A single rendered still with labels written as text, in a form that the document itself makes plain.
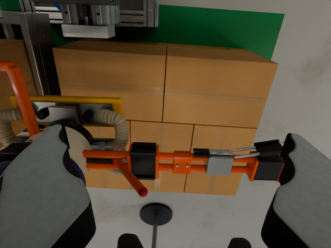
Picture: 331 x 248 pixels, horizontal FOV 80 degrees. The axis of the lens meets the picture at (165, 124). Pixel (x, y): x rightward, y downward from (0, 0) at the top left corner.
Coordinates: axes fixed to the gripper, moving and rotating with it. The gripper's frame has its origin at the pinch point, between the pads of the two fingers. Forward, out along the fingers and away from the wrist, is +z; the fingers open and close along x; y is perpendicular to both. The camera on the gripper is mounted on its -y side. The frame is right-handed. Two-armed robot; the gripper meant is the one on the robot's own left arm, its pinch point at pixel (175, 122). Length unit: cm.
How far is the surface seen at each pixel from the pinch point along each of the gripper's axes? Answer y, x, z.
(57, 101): 18, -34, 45
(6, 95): 27, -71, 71
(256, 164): 28.8, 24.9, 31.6
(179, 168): 31.8, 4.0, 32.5
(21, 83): 9.2, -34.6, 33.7
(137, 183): 30.0, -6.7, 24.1
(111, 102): 18, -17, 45
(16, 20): -2, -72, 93
